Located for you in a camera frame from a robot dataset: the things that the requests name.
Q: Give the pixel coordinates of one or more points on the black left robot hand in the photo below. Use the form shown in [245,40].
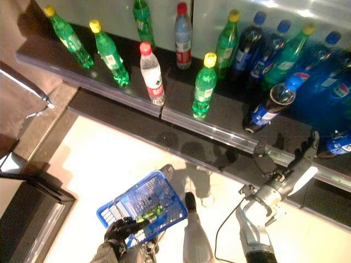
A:
[120,233]

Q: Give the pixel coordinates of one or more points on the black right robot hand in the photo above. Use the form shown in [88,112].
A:
[299,170]

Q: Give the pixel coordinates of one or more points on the blue plastic shopping basket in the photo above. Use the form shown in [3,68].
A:
[175,211]

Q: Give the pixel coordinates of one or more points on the Pepsi cola bottle blue cap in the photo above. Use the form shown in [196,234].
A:
[340,91]
[301,76]
[270,52]
[246,49]
[323,52]
[270,107]
[338,146]

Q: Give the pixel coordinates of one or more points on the clear water bottle pink cap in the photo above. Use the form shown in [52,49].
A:
[151,74]

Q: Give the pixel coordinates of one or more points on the silver left robot leg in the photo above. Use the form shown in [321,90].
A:
[135,254]

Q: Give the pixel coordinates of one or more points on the silver robot leg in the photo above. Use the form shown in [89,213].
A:
[135,254]
[196,238]

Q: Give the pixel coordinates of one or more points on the silver right robot leg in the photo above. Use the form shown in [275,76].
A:
[196,238]

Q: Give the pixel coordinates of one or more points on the black display cabinet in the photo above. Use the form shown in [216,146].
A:
[27,219]

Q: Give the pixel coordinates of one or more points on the black shelf base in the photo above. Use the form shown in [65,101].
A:
[137,126]

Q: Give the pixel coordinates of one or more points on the green Sprite bottle yellow cap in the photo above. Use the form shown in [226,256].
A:
[226,46]
[68,38]
[204,87]
[288,57]
[142,24]
[109,54]

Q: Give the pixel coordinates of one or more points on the brown covered stand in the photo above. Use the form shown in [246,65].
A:
[16,104]

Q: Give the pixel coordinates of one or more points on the white shelf back panel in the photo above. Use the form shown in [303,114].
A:
[115,16]
[208,22]

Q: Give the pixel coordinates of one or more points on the bluish water bottle red cap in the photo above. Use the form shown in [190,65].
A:
[183,38]

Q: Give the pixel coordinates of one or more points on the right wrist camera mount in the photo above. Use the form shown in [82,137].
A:
[246,190]

